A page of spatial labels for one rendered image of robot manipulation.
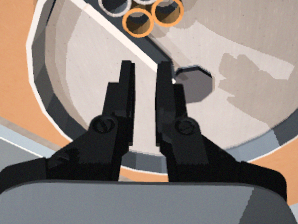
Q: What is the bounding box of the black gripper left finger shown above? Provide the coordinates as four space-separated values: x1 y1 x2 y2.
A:
0 60 136 194

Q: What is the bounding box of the orange-bronze bushing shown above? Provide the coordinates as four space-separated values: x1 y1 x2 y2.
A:
151 0 184 27
122 0 154 37

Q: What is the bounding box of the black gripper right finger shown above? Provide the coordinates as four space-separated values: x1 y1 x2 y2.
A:
155 61 287 202

